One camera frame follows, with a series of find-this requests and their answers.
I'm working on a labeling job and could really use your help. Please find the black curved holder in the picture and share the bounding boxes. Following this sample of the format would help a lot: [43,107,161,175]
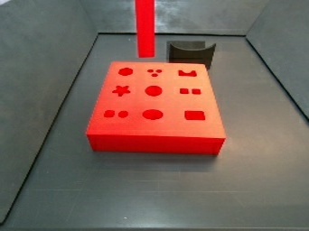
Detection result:
[168,41,217,69]

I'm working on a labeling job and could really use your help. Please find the red shape sorter block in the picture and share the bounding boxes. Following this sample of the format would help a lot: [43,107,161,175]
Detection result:
[86,62,227,155]

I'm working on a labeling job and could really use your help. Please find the red arch peg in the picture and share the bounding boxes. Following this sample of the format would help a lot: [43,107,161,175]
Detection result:
[136,0,156,58]

